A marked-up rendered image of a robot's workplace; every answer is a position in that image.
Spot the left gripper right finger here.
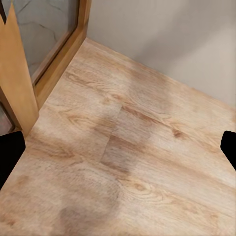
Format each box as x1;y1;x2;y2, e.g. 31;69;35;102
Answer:
220;130;236;170

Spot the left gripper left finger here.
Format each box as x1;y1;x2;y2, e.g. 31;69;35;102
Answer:
0;131;26;190

